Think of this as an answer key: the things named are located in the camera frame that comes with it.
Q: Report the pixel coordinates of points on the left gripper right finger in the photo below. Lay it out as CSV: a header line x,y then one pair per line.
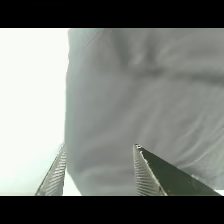
x,y
160,176

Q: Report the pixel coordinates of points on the grey shirt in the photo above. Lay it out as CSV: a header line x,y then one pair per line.
x,y
143,96

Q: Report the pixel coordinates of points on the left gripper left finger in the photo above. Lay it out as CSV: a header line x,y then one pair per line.
x,y
55,176

